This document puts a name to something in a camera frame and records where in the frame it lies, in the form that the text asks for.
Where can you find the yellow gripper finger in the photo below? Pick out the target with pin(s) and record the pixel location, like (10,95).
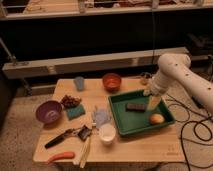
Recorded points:
(153,102)
(147,92)

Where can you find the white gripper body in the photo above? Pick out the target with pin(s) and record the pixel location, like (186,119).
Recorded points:
(157,87)

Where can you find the dark brown eraser block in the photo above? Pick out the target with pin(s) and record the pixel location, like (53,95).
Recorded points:
(135,107)

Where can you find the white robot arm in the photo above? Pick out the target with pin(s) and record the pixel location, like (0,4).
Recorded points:
(175,67)

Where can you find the orange bowl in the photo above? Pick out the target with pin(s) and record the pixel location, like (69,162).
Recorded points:
(111,82)

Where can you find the purple bowl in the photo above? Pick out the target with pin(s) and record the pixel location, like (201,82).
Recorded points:
(49,112)

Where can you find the small glass jar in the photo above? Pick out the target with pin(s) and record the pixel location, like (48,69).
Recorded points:
(145,77)

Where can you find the yellow apple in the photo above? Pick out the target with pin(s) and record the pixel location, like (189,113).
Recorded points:
(156,119)

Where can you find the green tray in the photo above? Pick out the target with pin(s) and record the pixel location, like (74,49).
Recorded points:
(136,122)

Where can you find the long wooden beam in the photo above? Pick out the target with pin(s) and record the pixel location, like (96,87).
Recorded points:
(26,69)

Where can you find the white cup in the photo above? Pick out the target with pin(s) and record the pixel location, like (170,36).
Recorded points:
(107,134)

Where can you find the light blue cup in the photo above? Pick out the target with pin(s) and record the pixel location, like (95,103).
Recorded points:
(79,83)

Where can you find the green sponge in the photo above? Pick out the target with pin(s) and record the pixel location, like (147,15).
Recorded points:
(75,112)

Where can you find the black binder clip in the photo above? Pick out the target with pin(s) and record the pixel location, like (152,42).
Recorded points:
(84,133)

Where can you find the bunch of brown grapes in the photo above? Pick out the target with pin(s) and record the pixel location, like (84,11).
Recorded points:
(70,102)

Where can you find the orange carrot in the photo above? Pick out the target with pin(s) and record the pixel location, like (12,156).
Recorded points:
(64,155)

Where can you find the background shelf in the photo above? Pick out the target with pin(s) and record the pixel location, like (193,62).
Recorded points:
(36,9)

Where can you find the black handled knife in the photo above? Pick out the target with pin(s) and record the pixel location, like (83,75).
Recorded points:
(60,138)

